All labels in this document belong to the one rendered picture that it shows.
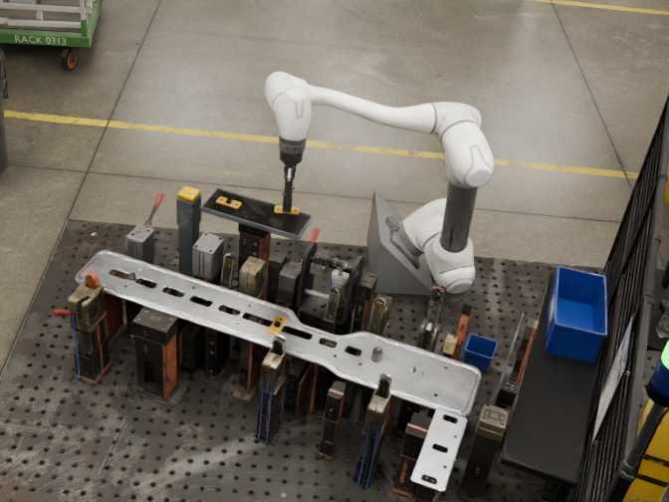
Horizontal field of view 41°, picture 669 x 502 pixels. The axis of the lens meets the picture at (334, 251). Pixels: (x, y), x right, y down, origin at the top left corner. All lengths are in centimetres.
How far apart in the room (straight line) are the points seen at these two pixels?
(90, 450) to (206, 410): 39
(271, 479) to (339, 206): 260
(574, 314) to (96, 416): 164
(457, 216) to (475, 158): 33
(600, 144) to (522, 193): 94
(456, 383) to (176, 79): 403
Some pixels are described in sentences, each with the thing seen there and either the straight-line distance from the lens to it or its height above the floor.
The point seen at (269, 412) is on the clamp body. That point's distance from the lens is 287.
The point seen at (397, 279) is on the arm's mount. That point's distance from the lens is 352.
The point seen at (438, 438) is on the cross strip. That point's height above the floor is 100.
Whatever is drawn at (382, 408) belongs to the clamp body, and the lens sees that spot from 266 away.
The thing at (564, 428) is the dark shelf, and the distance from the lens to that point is 278.
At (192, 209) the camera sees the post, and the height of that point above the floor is 112.
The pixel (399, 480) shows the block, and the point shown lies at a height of 75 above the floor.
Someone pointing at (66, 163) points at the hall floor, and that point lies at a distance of 551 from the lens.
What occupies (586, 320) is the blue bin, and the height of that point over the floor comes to 103.
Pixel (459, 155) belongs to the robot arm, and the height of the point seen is 152.
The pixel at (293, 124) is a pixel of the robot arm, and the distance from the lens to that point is 281.
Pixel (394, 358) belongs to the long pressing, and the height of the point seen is 100.
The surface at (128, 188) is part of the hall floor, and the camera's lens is 527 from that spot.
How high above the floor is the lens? 301
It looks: 38 degrees down
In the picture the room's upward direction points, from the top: 7 degrees clockwise
